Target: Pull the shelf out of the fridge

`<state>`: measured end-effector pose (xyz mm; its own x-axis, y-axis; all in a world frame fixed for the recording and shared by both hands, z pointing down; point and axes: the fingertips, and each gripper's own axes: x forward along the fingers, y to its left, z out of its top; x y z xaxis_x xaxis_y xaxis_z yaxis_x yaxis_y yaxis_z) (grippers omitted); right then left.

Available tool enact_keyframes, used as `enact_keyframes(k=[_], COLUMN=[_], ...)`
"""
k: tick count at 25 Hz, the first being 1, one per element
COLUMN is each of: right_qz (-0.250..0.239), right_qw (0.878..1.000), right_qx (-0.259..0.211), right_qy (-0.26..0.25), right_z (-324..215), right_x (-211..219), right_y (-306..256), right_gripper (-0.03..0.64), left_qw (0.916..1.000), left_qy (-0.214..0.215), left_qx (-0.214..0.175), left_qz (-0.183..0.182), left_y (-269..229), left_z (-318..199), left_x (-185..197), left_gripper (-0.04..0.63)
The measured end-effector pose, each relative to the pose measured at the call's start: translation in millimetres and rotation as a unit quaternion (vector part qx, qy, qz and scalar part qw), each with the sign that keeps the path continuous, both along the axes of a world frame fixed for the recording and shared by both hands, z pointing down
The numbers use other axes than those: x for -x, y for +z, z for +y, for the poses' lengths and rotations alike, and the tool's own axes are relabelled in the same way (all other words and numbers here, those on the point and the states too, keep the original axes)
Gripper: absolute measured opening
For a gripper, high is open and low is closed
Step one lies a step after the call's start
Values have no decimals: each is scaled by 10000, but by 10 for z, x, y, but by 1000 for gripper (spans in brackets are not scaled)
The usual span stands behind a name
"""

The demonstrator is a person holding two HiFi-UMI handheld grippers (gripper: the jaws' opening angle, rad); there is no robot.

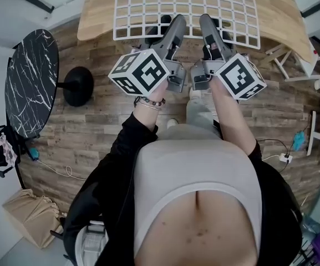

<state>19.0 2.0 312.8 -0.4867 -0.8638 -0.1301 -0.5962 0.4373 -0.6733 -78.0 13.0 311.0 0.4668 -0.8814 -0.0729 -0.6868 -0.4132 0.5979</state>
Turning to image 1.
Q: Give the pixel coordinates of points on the person's left forearm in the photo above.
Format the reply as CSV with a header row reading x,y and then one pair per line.
x,y
148,112

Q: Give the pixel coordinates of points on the pink patterned cloth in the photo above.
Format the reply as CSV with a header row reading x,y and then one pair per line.
x,y
7,148

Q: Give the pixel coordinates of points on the person's bare belly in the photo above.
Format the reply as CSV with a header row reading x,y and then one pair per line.
x,y
201,231

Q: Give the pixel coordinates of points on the person's white left shoe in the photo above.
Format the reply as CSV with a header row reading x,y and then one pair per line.
x,y
172,123

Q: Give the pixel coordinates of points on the black marble round table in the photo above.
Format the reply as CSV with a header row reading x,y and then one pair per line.
x,y
32,79

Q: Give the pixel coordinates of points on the white plastic bin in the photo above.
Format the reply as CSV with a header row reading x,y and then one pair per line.
x,y
91,242

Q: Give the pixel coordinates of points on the person's grey trousers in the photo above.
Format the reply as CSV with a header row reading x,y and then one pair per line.
x,y
200,112

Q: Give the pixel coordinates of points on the white power strip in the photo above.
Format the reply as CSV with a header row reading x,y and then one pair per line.
x,y
285,157

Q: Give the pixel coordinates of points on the teal cloth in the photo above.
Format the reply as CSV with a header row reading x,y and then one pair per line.
x,y
299,140

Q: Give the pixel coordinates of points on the person's black jacket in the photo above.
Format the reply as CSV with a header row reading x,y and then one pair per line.
x,y
107,181

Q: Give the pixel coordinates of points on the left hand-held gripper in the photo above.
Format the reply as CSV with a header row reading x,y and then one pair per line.
x,y
139,71

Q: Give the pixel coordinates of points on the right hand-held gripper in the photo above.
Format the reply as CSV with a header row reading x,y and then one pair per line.
x,y
240,76

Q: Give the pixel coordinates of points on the person's white crop top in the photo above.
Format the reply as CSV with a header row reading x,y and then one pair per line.
x,y
193,165

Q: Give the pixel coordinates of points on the white chair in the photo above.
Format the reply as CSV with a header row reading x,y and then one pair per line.
x,y
319,68

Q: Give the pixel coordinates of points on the blue plug device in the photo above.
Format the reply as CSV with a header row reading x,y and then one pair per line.
x,y
33,153

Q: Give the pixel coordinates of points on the person's right forearm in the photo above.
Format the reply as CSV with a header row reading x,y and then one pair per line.
x,y
231,115

